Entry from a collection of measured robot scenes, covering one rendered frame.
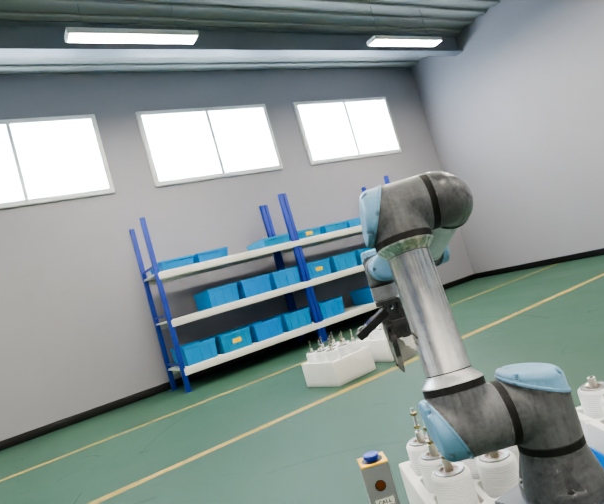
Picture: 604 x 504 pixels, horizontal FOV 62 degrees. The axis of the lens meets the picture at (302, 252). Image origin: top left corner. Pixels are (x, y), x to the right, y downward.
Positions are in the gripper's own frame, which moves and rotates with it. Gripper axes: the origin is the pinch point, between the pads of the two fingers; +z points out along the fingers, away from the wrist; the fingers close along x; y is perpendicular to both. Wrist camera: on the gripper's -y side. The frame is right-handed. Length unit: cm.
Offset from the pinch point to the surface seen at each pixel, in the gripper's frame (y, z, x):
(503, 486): 12.0, 27.7, -27.3
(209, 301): -130, -39, 427
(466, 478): 4.2, 23.6, -27.1
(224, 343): -125, 11, 422
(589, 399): 51, 24, 1
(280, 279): -47, -42, 472
